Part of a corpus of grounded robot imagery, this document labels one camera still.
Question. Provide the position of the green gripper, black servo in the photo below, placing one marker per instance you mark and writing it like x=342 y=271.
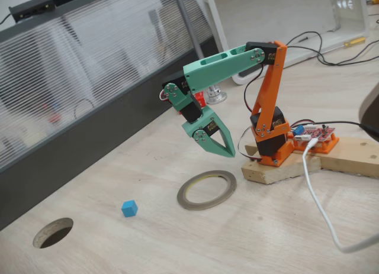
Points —
x=207 y=120

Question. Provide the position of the small blue cube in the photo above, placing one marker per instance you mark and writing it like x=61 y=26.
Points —
x=129 y=209

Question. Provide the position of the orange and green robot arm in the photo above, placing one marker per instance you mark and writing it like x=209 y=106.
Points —
x=219 y=67

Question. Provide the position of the light wooden robot base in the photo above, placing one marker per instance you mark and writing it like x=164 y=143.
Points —
x=284 y=170

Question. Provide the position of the red plastic part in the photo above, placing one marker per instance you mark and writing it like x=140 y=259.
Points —
x=199 y=99

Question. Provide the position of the flat black device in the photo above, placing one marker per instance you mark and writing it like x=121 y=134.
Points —
x=244 y=74

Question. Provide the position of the red controller board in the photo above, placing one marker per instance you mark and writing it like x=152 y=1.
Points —
x=314 y=133

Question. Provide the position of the silver metal pole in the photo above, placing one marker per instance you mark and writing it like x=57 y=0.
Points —
x=189 y=28

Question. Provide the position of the white plastic crate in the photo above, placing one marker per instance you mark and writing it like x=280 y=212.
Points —
x=266 y=13

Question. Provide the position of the frosted ribbed desk partition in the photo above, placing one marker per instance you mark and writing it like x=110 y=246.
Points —
x=89 y=64

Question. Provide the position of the beige rounded object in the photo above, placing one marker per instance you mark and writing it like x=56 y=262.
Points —
x=370 y=108

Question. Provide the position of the black box with ports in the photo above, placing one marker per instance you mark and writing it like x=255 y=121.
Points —
x=32 y=6

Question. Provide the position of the orange printed board mount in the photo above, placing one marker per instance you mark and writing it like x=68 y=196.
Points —
x=328 y=145

